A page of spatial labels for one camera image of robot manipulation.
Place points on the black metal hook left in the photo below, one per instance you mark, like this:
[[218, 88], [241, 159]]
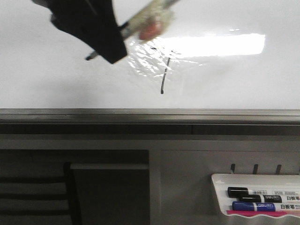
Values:
[[232, 169]]

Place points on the black capped whiteboard marker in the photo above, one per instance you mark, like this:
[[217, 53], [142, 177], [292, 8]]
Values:
[[239, 191]]

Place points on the white black-tipped whiteboard marker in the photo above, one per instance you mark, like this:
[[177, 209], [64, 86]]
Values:
[[145, 16]]

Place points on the black metal hook right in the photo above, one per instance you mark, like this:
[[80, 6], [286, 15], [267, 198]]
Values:
[[278, 169]]

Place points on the pink eraser strip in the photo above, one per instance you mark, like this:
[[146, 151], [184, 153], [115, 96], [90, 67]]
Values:
[[268, 213]]

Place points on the white plastic marker tray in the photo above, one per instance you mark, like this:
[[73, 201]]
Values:
[[223, 202]]

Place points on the dark slatted chair back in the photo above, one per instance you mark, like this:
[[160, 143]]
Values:
[[70, 195]]

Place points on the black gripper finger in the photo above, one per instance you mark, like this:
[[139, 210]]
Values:
[[91, 21]]

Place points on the white whiteboard with aluminium frame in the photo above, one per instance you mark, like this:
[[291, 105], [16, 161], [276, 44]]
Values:
[[223, 67]]

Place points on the black metal hook middle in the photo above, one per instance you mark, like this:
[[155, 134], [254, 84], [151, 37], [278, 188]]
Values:
[[255, 169]]

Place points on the black metal hook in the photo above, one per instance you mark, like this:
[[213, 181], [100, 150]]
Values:
[[255, 169], [278, 169], [232, 169]]

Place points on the blue capped whiteboard marker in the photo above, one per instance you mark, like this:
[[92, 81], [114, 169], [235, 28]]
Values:
[[267, 206]]

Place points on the dark cabinet panel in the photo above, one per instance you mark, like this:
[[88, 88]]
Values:
[[113, 194]]

